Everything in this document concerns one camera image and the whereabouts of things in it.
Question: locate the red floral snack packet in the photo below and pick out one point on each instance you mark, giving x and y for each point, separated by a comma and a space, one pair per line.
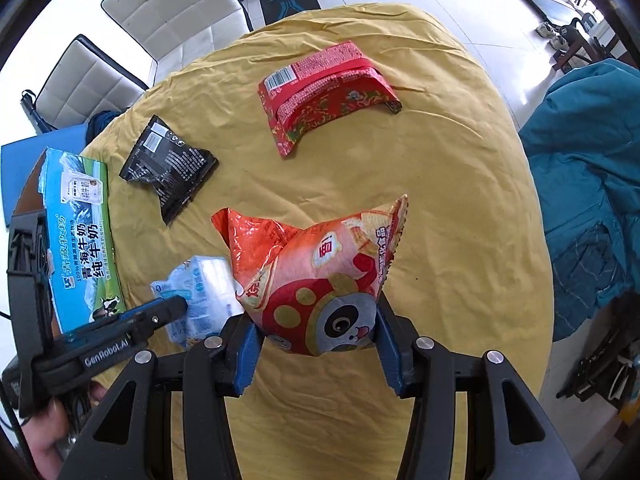
320, 95

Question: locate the orange panda snack bag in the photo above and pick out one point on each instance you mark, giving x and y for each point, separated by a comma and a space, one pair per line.
310, 280

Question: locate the black chair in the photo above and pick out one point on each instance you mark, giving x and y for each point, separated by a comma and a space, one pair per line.
575, 40

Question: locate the blue board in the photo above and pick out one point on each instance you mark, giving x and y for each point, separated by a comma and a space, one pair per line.
25, 152

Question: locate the person's left hand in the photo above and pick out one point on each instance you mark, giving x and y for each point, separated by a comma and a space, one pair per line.
47, 440

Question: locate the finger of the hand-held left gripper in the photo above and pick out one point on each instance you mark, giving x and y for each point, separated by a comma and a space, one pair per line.
165, 308

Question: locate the yellow tablecloth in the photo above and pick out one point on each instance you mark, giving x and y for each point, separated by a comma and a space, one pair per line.
350, 185

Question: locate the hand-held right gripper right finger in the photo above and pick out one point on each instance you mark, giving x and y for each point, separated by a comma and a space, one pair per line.
391, 355

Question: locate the teal jacket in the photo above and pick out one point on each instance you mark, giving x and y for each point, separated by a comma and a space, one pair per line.
575, 170

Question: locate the blue green milk carton box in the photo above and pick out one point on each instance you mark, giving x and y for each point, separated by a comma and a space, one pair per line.
75, 220

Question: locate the dark blue cloth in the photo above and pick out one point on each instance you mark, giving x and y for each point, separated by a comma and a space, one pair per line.
102, 122

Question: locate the white padded chair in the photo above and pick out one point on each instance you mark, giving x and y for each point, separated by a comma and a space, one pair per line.
170, 5
85, 80

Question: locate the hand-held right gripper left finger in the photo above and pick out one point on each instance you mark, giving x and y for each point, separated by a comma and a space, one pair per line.
246, 355

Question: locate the grey treadmill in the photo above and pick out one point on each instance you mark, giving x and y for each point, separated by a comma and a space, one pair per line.
560, 2

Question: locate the clear blue white packet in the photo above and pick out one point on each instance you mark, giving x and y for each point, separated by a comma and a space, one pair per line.
205, 285

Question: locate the pair of white shoes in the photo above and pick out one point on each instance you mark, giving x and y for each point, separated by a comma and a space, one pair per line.
552, 35

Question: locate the black snack packet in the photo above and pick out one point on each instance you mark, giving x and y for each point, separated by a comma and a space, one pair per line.
165, 165

